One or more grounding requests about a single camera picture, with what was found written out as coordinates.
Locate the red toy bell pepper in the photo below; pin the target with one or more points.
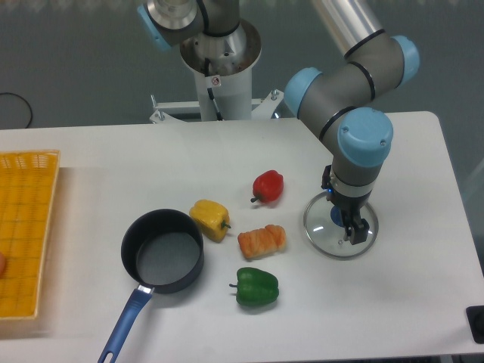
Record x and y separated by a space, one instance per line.
268 187

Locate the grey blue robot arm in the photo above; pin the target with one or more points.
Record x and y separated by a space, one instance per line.
335 107

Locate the dark pot blue handle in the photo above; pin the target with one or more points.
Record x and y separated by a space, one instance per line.
163 252

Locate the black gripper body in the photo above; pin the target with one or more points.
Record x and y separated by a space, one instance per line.
347 199

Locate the green toy bell pepper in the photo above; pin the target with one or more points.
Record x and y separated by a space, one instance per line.
255 287

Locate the yellow plastic basket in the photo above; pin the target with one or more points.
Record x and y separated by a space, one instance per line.
28 186

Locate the orange toy bread loaf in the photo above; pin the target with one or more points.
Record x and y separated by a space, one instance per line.
262 242

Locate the glass lid blue knob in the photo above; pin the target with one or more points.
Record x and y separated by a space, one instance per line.
326 232

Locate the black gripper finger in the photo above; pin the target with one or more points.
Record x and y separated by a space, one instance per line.
358 231

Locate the black table corner device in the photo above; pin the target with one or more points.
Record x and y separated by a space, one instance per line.
475 317

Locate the yellow toy bell pepper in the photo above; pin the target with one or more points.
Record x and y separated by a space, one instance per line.
212 218

